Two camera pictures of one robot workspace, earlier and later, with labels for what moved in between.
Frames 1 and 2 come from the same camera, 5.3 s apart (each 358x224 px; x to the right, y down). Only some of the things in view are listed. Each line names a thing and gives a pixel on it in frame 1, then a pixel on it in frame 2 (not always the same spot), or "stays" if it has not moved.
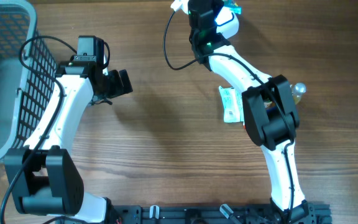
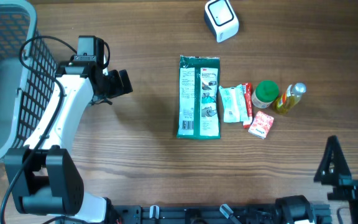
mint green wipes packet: [233, 107] stays
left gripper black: [119, 89] stays
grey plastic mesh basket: [17, 77] stays
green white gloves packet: [233, 6] to [199, 105]
